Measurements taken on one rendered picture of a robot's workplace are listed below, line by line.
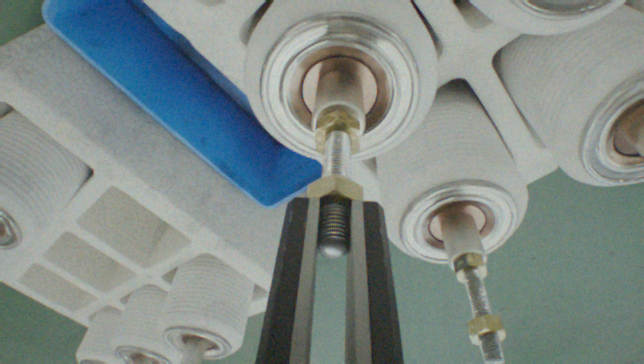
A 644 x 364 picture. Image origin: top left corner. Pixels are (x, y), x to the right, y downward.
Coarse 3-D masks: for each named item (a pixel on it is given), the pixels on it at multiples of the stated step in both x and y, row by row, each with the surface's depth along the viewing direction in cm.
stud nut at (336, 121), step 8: (336, 112) 13; (344, 112) 14; (320, 120) 14; (328, 120) 13; (336, 120) 13; (344, 120) 13; (352, 120) 13; (320, 128) 13; (328, 128) 13; (336, 128) 13; (344, 128) 13; (352, 128) 13; (360, 128) 13; (320, 136) 13; (352, 136) 13; (320, 144) 14; (352, 144) 14; (320, 152) 14; (352, 152) 14
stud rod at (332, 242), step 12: (336, 132) 13; (324, 144) 13; (336, 144) 13; (348, 144) 13; (324, 156) 13; (336, 156) 12; (348, 156) 13; (324, 168) 12; (336, 168) 12; (348, 168) 12; (336, 204) 10; (324, 216) 10; (336, 216) 10; (348, 216) 10; (324, 228) 10; (336, 228) 10; (348, 228) 10; (324, 240) 9; (336, 240) 9; (348, 240) 10; (324, 252) 10; (336, 252) 10; (348, 252) 10
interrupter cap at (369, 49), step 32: (288, 32) 15; (320, 32) 15; (352, 32) 14; (384, 32) 14; (288, 64) 16; (320, 64) 16; (352, 64) 16; (384, 64) 15; (416, 64) 15; (288, 96) 17; (384, 96) 16; (416, 96) 16; (288, 128) 18; (384, 128) 18
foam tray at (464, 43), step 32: (192, 0) 21; (224, 0) 21; (256, 0) 21; (416, 0) 20; (448, 0) 20; (640, 0) 19; (192, 32) 22; (224, 32) 22; (448, 32) 21; (480, 32) 21; (512, 32) 21; (224, 64) 23; (448, 64) 22; (480, 64) 22; (480, 96) 24; (512, 128) 25; (320, 160) 28; (544, 160) 27
